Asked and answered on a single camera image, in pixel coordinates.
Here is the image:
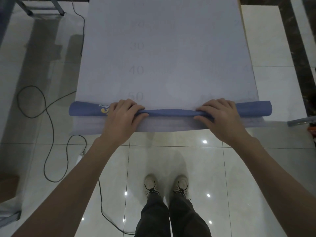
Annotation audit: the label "person's left hand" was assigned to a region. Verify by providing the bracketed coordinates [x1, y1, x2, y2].
[99, 98, 149, 147]

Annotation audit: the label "person's right hand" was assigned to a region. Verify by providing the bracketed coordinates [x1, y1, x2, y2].
[194, 98, 256, 146]

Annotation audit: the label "blue cloth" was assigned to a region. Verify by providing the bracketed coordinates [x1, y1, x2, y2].
[69, 101, 273, 119]

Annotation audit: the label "person's right forearm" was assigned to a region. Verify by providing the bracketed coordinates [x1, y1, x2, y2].
[222, 136, 316, 237]

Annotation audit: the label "person's left forearm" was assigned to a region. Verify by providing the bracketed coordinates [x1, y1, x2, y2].
[11, 136, 131, 237]

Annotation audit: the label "pale grey numbered table sheet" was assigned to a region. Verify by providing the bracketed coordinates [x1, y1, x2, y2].
[72, 0, 270, 133]

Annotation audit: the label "person's beige left shoe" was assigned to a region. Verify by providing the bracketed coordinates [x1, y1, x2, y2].
[144, 174, 160, 196]

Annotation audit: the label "person's beige shoe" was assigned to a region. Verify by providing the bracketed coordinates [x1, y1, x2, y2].
[144, 174, 160, 196]
[172, 175, 190, 196]

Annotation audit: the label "person's beige right shoe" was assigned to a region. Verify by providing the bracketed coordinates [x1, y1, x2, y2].
[172, 175, 190, 196]

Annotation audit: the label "grey metal bar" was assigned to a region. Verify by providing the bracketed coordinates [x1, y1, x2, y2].
[287, 116, 316, 127]

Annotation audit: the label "dark grey trousers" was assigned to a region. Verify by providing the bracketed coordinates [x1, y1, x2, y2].
[135, 191, 211, 237]

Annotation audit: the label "orange object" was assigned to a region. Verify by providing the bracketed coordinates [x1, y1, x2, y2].
[307, 124, 316, 146]

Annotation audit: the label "brown cardboard box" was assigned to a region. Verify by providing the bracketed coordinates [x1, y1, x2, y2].
[0, 173, 20, 203]

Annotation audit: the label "black cable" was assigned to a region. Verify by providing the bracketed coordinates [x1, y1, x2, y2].
[17, 85, 87, 183]
[98, 179, 137, 235]
[71, 0, 85, 57]

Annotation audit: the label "grey metal frame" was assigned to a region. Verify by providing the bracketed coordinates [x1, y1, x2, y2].
[15, 0, 66, 17]

